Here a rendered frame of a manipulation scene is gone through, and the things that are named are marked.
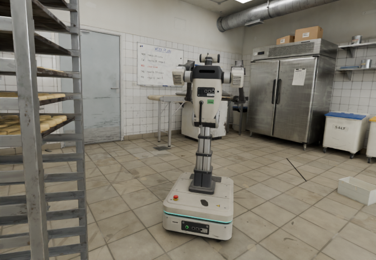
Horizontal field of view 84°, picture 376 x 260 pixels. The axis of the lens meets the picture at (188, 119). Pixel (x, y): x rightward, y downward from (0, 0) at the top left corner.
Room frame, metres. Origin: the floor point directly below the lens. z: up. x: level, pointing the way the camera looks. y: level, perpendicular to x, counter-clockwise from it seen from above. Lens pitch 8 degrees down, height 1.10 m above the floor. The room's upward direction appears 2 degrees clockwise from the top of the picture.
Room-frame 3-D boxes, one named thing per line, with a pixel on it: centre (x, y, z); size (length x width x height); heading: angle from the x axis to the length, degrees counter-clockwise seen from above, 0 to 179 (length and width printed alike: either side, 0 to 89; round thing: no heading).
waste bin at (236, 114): (5.74, -1.49, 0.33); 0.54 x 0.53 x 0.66; 37
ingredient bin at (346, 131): (3.79, -2.90, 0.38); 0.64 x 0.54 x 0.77; 130
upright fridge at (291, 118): (4.59, -2.13, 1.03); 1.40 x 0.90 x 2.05; 37
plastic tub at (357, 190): (2.13, -1.87, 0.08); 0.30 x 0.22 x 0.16; 26
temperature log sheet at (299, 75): (3.99, -2.04, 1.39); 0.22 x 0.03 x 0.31; 37
